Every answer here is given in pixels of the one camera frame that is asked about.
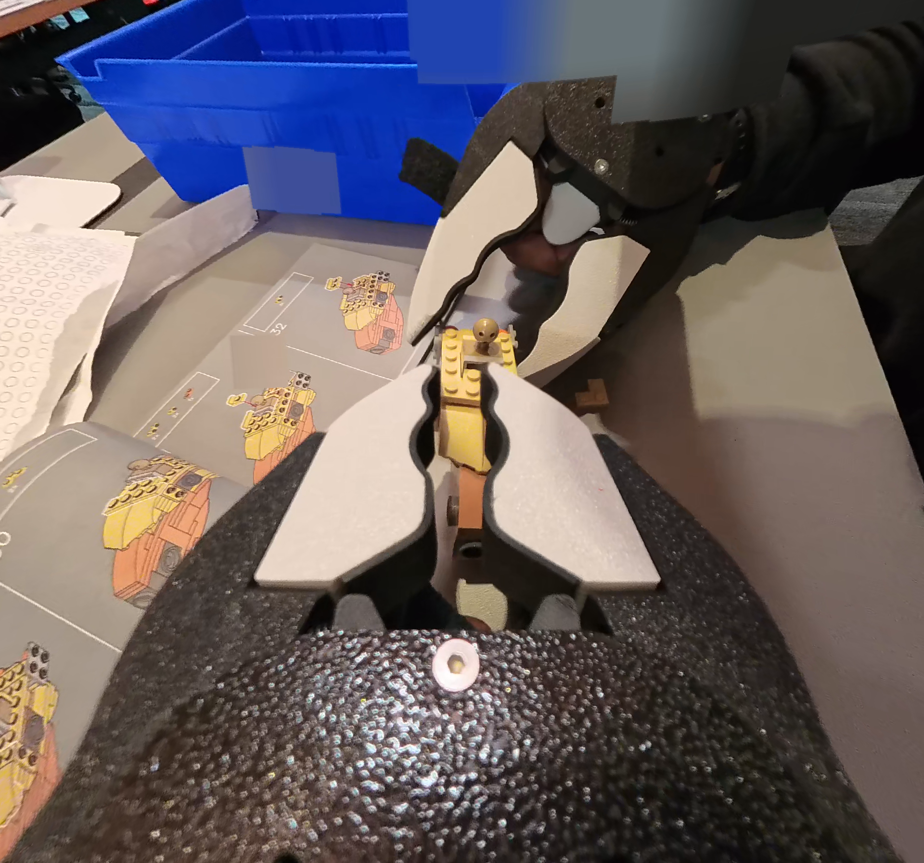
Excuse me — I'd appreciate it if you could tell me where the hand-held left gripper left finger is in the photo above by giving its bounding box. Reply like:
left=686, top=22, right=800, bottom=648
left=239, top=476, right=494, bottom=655
left=254, top=365, right=437, bottom=587

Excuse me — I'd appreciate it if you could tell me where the white panel stand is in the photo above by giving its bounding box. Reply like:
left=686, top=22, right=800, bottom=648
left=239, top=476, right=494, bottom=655
left=0, top=176, right=122, bottom=230

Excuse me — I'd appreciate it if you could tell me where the tan and brown brick model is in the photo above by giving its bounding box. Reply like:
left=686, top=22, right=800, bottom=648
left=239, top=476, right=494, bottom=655
left=433, top=316, right=522, bottom=582

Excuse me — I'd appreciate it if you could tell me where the person's right forearm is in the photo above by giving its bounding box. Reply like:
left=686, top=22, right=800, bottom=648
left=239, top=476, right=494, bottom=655
left=715, top=18, right=924, bottom=225

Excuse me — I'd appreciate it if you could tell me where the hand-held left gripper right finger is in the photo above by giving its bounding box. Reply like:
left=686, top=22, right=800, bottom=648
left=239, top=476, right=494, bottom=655
left=482, top=363, right=661, bottom=587

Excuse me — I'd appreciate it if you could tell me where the person's right hand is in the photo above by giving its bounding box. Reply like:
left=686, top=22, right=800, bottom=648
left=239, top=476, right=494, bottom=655
left=501, top=222, right=580, bottom=278

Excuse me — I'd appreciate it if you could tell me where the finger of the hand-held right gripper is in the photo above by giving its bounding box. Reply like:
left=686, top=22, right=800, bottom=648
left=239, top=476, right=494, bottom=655
left=408, top=140, right=542, bottom=346
left=518, top=231, right=651, bottom=382

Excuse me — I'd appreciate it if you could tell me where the person's dark clothing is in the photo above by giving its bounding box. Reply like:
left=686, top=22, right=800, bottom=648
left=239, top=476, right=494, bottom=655
left=845, top=177, right=924, bottom=489

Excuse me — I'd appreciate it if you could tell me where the white circle-print paper bag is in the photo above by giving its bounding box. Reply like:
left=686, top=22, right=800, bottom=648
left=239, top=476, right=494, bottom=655
left=0, top=228, right=138, bottom=460

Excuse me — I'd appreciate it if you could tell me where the black wrist watch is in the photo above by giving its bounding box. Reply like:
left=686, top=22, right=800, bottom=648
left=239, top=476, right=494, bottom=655
left=704, top=108, right=749, bottom=200

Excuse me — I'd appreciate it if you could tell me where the grey instruction booklet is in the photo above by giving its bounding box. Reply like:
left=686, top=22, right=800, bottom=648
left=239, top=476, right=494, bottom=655
left=0, top=228, right=434, bottom=835

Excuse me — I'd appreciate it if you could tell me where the blue storage bin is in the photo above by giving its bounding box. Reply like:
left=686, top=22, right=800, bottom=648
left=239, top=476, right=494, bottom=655
left=56, top=0, right=506, bottom=214

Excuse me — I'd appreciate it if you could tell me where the grey desk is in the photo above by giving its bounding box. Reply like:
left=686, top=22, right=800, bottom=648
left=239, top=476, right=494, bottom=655
left=0, top=112, right=924, bottom=863

